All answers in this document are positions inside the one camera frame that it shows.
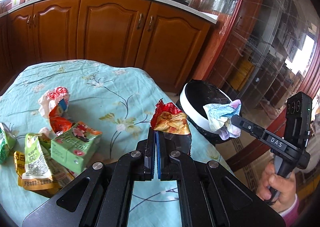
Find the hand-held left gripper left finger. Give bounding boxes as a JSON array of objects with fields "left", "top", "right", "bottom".
[{"left": 22, "top": 127, "right": 157, "bottom": 227}]

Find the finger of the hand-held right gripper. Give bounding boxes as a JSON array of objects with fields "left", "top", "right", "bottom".
[{"left": 230, "top": 114, "right": 298, "bottom": 158}]

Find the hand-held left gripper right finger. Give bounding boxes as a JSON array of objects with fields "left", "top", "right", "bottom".
[{"left": 158, "top": 132, "right": 286, "bottom": 227}]

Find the red yellow chip packet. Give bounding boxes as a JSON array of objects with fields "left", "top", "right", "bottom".
[{"left": 150, "top": 100, "right": 192, "bottom": 157}]

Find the pastel paper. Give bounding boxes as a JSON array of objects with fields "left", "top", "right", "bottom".
[{"left": 203, "top": 99, "right": 242, "bottom": 141}]

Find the white bin with black bag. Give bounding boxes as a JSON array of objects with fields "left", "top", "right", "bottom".
[{"left": 176, "top": 78, "right": 241, "bottom": 147}]

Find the orange snack packet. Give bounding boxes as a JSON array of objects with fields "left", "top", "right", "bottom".
[{"left": 49, "top": 98, "right": 77, "bottom": 136}]

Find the white paper bag red print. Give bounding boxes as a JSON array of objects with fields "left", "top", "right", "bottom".
[{"left": 38, "top": 87, "right": 70, "bottom": 120}]

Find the person's right forearm pink sleeve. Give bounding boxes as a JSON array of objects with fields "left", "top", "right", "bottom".
[{"left": 278, "top": 194, "right": 301, "bottom": 227}]

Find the person's right hand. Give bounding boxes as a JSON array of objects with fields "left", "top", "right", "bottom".
[{"left": 257, "top": 160, "right": 298, "bottom": 214}]

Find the green drink carton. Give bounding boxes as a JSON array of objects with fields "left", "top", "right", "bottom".
[{"left": 51, "top": 121, "right": 103, "bottom": 174}]

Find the teal floral tablecloth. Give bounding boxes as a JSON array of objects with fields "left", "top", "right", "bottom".
[{"left": 0, "top": 60, "right": 234, "bottom": 227}]

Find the red wooden glass cabinet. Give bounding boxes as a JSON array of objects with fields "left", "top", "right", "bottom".
[{"left": 189, "top": 0, "right": 320, "bottom": 128}]

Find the green white snack packet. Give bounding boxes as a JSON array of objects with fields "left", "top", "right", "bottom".
[{"left": 22, "top": 133, "right": 54, "bottom": 184}]

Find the yellow snack packet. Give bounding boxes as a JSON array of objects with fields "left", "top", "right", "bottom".
[{"left": 14, "top": 151, "right": 75, "bottom": 192}]

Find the small green packet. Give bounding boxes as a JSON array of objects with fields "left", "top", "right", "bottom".
[{"left": 0, "top": 122, "right": 17, "bottom": 164}]

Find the narrow wooden cabinet door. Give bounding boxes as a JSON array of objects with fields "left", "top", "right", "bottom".
[{"left": 7, "top": 4, "right": 35, "bottom": 68}]

